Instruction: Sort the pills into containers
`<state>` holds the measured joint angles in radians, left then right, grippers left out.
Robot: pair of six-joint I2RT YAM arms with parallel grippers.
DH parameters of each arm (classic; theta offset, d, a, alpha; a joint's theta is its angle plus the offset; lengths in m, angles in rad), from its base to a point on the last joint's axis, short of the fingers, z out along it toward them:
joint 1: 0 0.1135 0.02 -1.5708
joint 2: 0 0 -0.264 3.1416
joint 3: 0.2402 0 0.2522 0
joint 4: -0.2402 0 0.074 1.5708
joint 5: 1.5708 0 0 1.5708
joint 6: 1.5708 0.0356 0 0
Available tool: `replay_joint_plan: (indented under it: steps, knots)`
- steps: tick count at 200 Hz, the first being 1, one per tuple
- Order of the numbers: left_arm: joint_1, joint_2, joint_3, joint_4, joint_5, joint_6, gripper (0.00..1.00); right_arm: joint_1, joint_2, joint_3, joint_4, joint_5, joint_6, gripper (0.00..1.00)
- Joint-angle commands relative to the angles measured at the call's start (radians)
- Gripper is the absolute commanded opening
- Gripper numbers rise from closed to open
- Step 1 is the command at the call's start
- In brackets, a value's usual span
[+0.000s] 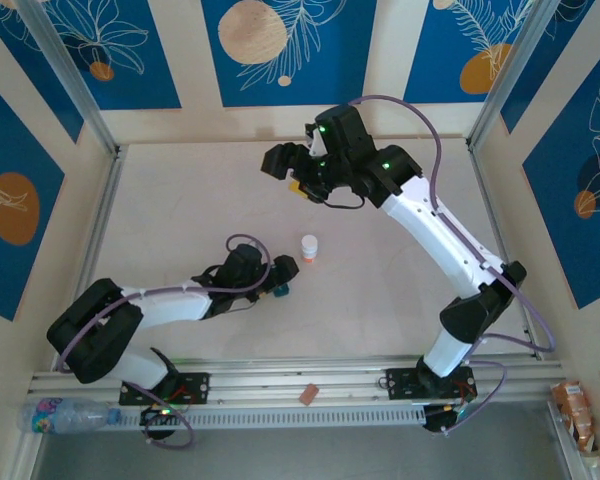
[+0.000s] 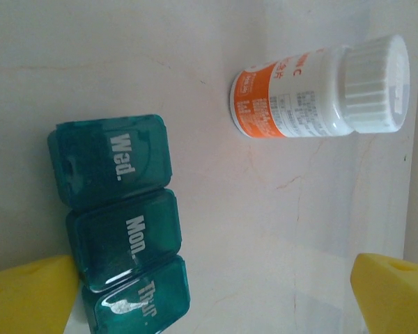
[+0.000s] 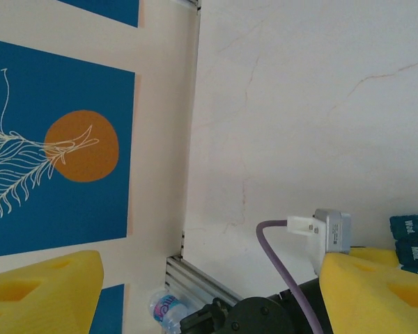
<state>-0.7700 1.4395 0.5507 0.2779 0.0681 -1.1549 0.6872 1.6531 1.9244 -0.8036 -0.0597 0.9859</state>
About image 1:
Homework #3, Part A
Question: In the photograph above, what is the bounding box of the white pill bottle orange label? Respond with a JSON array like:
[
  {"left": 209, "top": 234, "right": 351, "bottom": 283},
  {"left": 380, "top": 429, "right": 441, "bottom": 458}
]
[{"left": 300, "top": 234, "right": 319, "bottom": 267}]

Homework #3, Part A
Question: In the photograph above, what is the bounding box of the clear plastic water bottle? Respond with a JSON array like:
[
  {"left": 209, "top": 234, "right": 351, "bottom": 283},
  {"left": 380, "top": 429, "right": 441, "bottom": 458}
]
[{"left": 19, "top": 397, "right": 123, "bottom": 435}]

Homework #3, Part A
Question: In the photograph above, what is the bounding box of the orange snack package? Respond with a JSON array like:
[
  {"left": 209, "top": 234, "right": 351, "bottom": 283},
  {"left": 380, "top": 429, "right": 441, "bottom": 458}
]
[{"left": 551, "top": 380, "right": 600, "bottom": 456}]

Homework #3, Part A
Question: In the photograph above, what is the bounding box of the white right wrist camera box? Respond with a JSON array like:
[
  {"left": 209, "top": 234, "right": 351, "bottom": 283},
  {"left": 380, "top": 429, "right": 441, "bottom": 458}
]
[{"left": 304, "top": 122, "right": 330, "bottom": 160}]

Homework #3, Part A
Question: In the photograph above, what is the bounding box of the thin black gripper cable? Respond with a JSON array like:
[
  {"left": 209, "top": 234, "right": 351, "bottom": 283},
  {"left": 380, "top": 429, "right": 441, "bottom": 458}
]
[{"left": 323, "top": 190, "right": 365, "bottom": 212}]

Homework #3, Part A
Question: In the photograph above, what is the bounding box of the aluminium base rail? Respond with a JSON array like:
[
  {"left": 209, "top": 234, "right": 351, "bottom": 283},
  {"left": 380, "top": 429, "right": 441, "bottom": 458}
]
[{"left": 28, "top": 353, "right": 566, "bottom": 401}]

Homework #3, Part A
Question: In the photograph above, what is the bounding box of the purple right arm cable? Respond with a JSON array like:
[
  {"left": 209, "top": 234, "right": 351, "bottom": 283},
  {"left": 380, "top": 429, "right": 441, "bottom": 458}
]
[{"left": 347, "top": 94, "right": 557, "bottom": 436}]

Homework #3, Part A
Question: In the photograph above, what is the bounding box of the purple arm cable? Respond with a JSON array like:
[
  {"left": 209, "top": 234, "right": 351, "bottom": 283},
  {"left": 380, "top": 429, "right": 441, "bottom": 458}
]
[
  {"left": 57, "top": 233, "right": 274, "bottom": 450},
  {"left": 347, "top": 94, "right": 557, "bottom": 436}
]

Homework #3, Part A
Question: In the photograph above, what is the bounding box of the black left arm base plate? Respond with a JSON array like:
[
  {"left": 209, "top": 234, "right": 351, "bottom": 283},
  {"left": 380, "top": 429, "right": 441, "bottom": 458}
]
[{"left": 118, "top": 372, "right": 212, "bottom": 406}]

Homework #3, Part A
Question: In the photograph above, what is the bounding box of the white slotted cable duct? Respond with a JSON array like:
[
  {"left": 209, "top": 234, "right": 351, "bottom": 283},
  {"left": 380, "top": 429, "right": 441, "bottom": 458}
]
[{"left": 114, "top": 405, "right": 426, "bottom": 430}]

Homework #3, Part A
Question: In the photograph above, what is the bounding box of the aluminium side rail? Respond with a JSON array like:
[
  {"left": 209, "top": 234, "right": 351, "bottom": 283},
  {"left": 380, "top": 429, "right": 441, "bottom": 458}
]
[
  {"left": 468, "top": 144, "right": 542, "bottom": 360},
  {"left": 54, "top": 147, "right": 127, "bottom": 371}
]

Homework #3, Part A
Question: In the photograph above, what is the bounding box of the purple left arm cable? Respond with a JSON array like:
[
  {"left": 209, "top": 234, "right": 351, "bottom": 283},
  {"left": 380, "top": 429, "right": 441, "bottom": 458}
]
[{"left": 57, "top": 233, "right": 274, "bottom": 450}]

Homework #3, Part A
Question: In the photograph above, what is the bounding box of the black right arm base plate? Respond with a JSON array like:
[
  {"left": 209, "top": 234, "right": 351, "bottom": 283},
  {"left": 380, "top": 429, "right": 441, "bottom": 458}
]
[{"left": 385, "top": 367, "right": 477, "bottom": 401}]

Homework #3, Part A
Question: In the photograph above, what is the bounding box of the aluminium frame post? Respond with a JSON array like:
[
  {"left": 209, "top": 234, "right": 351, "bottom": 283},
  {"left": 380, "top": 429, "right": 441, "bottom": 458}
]
[
  {"left": 466, "top": 0, "right": 551, "bottom": 150},
  {"left": 17, "top": 0, "right": 122, "bottom": 157}
]

